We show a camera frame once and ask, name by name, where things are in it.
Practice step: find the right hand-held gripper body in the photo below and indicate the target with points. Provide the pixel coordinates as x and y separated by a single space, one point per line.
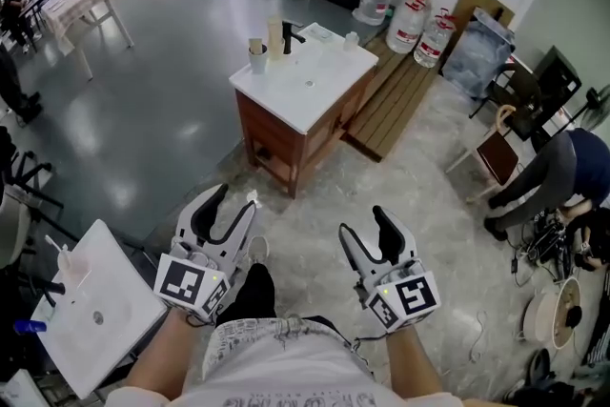
410 295

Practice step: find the clear plastic storage bin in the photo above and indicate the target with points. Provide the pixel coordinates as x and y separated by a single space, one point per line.
476 57

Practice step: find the wooden vanity cabinet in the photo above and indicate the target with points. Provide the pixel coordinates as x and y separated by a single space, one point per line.
286 148

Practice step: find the person's white printed T-shirt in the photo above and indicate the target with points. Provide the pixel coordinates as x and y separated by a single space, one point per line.
286 372

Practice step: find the blue bottle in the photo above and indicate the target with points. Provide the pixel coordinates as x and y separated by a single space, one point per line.
29 326

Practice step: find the tall translucent tumbler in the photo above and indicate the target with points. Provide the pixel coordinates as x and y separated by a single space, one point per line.
275 38

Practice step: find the black faucet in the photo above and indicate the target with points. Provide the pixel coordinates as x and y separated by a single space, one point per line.
47 287
288 38

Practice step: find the black office chair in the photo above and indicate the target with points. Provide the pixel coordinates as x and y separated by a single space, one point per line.
19 176

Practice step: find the white soap dish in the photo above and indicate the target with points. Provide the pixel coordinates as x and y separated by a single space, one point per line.
319 33

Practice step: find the small black cabinet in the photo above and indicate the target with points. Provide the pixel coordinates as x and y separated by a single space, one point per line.
553 86

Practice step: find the white folding table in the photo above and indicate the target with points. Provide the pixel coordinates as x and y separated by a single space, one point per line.
76 5

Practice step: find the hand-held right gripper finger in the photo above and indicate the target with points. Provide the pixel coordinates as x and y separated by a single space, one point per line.
357 252
405 243

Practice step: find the white rectangular sink basin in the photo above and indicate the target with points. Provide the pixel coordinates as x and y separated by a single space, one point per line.
109 300

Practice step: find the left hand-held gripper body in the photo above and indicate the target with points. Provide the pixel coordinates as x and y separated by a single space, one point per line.
183 281

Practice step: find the wooden chair brown seat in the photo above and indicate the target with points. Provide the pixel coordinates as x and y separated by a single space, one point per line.
498 157

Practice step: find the small clear jar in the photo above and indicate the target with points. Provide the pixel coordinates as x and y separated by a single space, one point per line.
351 43

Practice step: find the person's right forearm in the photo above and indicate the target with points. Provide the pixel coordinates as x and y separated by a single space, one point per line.
412 362

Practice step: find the person's left forearm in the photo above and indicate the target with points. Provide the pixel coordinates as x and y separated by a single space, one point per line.
162 352

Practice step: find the brown cardboard sheet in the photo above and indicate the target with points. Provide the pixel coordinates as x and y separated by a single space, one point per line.
481 0

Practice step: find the person's white shoe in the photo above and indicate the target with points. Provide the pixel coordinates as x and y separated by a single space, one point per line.
258 249

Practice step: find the pink translucent cup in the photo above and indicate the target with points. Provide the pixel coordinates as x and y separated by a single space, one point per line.
74 264

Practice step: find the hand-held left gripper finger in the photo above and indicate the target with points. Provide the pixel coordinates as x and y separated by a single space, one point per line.
190 217
243 238

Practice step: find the black standing fan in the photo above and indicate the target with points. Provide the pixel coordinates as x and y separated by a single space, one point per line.
595 105

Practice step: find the black round-back chair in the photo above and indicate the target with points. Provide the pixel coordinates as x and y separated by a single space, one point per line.
519 90

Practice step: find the wooden slat deck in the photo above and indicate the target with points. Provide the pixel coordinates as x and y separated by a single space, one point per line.
391 105

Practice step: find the person's black trousers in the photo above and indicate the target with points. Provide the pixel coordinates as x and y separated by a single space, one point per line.
259 291

